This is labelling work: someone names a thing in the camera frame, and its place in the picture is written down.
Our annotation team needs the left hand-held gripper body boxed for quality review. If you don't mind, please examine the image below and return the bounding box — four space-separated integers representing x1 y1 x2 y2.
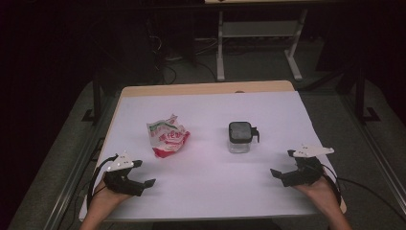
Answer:
102 151 147 197

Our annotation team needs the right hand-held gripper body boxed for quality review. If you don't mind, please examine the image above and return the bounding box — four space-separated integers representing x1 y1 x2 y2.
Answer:
282 144 335 188

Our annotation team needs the white and red seasoning bag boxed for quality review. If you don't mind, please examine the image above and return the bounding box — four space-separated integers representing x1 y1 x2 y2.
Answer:
147 113 192 159

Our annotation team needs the clear jar with black lid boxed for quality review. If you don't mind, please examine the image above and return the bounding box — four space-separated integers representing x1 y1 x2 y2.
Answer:
227 120 260 154

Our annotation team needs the person's left hand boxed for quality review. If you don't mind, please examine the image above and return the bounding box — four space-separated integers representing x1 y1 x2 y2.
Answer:
91 179 132 210

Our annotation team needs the person's right hand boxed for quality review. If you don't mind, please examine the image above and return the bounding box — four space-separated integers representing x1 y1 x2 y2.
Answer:
292 174 341 213

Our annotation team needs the white table cover sheet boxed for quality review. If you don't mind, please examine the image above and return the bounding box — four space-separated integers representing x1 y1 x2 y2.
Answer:
78 90 327 222

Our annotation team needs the black metal stand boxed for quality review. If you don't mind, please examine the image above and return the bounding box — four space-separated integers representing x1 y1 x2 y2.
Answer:
353 61 381 125
81 72 103 125

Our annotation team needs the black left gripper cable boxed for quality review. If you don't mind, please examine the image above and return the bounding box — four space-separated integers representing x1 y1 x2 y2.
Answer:
86 154 120 212

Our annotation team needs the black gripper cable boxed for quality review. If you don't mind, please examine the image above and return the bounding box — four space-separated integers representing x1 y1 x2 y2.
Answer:
86 154 120 212
321 164 406 222

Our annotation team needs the aluminium floor rail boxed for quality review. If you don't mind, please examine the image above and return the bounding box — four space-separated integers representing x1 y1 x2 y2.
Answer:
338 91 406 207
43 95 108 230

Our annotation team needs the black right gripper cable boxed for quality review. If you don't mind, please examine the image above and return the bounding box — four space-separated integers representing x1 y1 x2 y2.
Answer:
321 164 406 222

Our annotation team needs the tangle of floor cables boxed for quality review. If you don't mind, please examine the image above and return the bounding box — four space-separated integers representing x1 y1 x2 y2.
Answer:
146 18 218 84

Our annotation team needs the white metal desk frame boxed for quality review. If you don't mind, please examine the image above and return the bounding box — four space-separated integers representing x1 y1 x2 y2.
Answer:
215 8 309 82

